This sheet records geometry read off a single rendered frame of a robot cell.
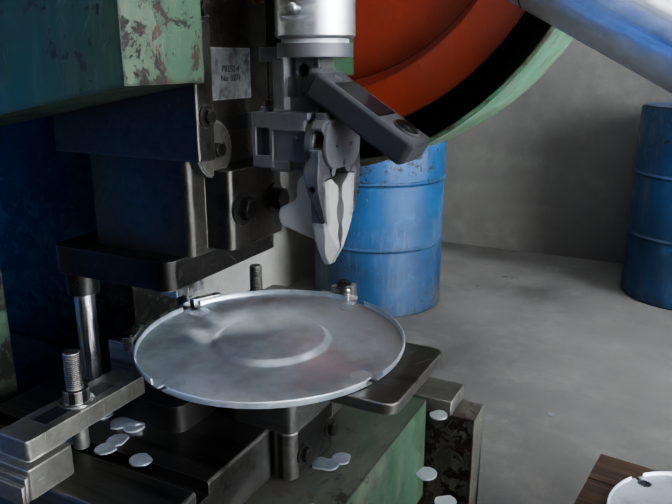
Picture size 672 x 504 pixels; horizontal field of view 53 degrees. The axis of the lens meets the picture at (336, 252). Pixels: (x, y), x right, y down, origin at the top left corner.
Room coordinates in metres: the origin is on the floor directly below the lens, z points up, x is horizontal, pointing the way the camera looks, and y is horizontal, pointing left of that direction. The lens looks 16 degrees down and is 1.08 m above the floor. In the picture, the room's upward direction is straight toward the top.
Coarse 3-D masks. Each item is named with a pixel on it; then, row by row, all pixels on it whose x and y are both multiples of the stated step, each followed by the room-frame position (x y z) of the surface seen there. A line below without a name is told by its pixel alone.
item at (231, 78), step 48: (240, 0) 0.73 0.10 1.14; (240, 48) 0.72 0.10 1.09; (240, 96) 0.72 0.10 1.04; (240, 144) 0.72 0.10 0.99; (96, 192) 0.69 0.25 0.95; (144, 192) 0.66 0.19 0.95; (192, 192) 0.65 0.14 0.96; (240, 192) 0.66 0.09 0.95; (144, 240) 0.67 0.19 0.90; (192, 240) 0.64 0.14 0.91; (240, 240) 0.66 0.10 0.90
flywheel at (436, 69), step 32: (384, 0) 1.03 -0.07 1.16; (416, 0) 1.00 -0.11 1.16; (448, 0) 0.98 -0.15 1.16; (480, 0) 0.93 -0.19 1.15; (384, 32) 1.03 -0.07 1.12; (416, 32) 1.00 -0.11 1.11; (448, 32) 0.95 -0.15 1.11; (480, 32) 0.93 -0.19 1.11; (512, 32) 0.92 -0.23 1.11; (384, 64) 1.03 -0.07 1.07; (416, 64) 0.97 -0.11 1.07; (448, 64) 0.95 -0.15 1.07; (480, 64) 0.93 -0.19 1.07; (384, 96) 0.99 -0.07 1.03; (416, 96) 0.97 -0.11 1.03; (448, 96) 0.98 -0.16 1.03
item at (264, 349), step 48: (144, 336) 0.70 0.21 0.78; (192, 336) 0.70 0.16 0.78; (240, 336) 0.68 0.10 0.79; (288, 336) 0.68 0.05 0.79; (336, 336) 0.69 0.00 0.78; (384, 336) 0.69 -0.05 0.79; (192, 384) 0.59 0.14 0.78; (240, 384) 0.59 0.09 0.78; (288, 384) 0.59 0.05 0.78; (336, 384) 0.58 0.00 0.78
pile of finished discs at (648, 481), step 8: (648, 472) 1.02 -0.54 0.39; (656, 472) 1.02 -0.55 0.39; (664, 472) 1.02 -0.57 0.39; (624, 480) 1.00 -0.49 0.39; (632, 480) 1.01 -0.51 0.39; (640, 480) 1.02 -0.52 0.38; (648, 480) 1.01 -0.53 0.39; (656, 480) 1.01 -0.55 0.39; (664, 480) 1.01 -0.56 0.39; (616, 488) 0.98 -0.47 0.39; (624, 488) 0.98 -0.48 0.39; (632, 488) 0.98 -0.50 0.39; (640, 488) 0.98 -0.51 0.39; (648, 488) 0.98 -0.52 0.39; (656, 488) 0.98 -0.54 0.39; (664, 488) 0.98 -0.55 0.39; (608, 496) 0.95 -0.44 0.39; (616, 496) 0.96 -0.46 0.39; (624, 496) 0.96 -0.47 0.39; (632, 496) 0.96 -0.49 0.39; (640, 496) 0.96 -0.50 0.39; (648, 496) 0.96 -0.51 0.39; (656, 496) 0.96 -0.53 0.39; (664, 496) 0.96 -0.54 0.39
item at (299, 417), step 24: (408, 360) 0.64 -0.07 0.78; (432, 360) 0.64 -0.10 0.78; (384, 384) 0.59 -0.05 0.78; (408, 384) 0.59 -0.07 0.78; (288, 408) 0.62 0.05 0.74; (312, 408) 0.66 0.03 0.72; (360, 408) 0.56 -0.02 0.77; (384, 408) 0.55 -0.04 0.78; (288, 432) 0.62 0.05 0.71; (312, 432) 0.66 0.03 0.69; (336, 432) 0.69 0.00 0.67; (288, 456) 0.62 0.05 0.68; (312, 456) 0.66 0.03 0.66; (288, 480) 0.62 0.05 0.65
